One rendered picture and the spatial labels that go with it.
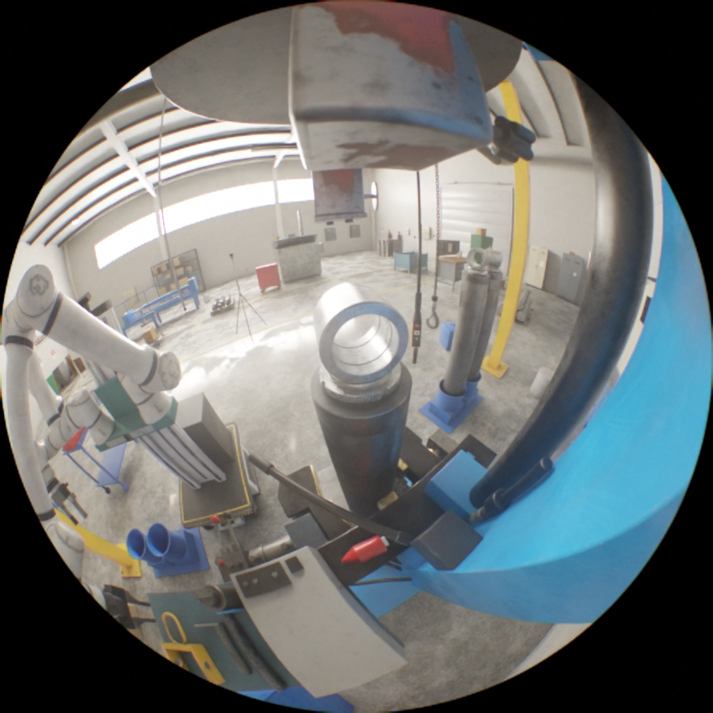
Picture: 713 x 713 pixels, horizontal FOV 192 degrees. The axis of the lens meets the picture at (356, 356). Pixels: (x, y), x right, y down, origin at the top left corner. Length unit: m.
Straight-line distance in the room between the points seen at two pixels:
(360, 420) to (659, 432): 0.38
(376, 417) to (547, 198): 11.05
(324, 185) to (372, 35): 0.38
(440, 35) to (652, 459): 0.25
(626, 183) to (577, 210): 10.70
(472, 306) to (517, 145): 1.49
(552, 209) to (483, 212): 3.51
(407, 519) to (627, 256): 0.73
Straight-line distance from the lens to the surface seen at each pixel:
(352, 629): 0.59
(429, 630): 1.90
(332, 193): 0.48
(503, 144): 0.19
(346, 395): 0.37
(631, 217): 0.30
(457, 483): 0.65
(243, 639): 0.81
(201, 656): 0.94
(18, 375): 0.80
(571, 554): 0.17
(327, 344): 0.31
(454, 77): 0.15
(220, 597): 0.64
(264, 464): 0.47
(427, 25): 0.19
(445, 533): 0.38
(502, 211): 11.43
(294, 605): 0.60
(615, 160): 0.32
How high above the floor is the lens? 1.75
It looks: 34 degrees down
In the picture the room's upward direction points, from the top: 4 degrees counter-clockwise
